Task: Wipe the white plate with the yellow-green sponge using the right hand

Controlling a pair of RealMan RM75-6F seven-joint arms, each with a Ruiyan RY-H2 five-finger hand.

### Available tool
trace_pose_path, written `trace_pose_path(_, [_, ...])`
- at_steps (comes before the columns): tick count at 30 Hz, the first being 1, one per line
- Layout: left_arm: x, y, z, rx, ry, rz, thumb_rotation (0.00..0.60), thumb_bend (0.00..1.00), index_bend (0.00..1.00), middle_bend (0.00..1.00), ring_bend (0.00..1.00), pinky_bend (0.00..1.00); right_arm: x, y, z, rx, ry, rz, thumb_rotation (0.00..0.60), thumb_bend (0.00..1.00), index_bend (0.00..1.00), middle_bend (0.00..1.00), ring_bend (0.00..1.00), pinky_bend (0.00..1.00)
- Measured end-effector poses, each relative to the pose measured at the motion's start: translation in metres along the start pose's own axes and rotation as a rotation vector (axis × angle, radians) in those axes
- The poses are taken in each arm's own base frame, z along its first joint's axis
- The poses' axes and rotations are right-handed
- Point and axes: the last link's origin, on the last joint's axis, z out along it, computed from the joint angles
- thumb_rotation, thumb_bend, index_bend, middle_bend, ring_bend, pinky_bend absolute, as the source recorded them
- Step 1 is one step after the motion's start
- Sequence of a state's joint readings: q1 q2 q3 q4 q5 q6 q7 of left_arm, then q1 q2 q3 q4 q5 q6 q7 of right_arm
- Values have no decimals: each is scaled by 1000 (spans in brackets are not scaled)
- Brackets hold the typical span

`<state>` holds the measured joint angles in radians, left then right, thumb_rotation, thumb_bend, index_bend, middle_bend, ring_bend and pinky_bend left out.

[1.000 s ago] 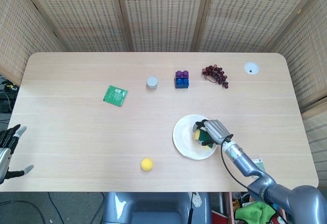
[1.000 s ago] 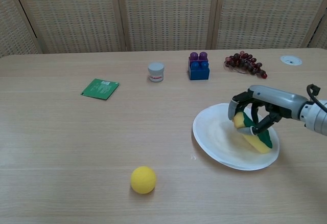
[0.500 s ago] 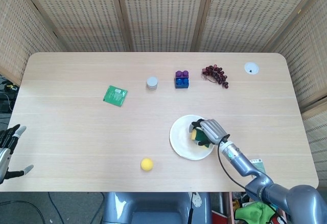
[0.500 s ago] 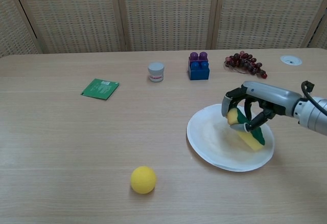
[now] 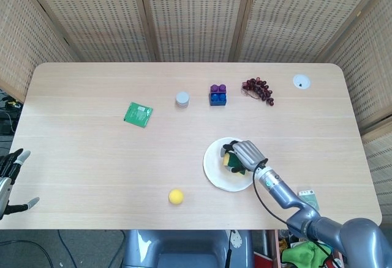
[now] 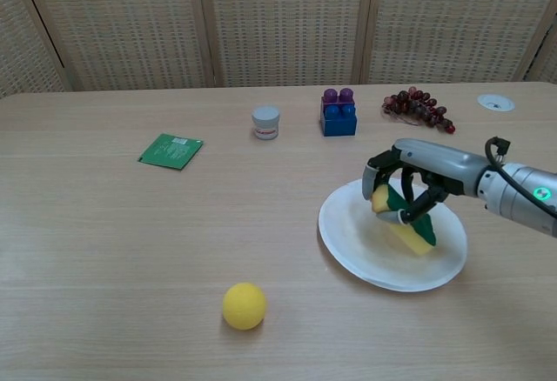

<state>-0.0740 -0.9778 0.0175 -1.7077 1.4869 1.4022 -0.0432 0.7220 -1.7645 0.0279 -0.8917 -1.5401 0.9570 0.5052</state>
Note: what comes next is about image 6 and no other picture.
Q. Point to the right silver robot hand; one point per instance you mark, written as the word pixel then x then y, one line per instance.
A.
pixel 439 159

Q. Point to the white paper plate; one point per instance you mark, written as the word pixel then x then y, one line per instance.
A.
pixel 370 259

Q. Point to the woven folding screen panel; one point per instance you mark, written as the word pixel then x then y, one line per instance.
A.
pixel 283 24
pixel 22 42
pixel 457 20
pixel 546 63
pixel 126 24

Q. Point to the yellow foam ball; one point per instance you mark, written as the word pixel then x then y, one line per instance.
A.
pixel 244 306

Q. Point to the blue plastic toy brick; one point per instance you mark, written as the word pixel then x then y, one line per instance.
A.
pixel 339 126

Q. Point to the purple toy building block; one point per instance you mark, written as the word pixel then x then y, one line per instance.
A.
pixel 337 94

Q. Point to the green foil packet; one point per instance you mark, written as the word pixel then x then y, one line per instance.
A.
pixel 169 151

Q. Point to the yellow green sponge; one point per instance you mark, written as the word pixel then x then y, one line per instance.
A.
pixel 380 196

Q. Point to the dark red grape bunch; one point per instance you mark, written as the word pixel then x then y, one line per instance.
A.
pixel 418 109

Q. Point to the small white jar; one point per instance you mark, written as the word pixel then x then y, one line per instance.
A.
pixel 266 122

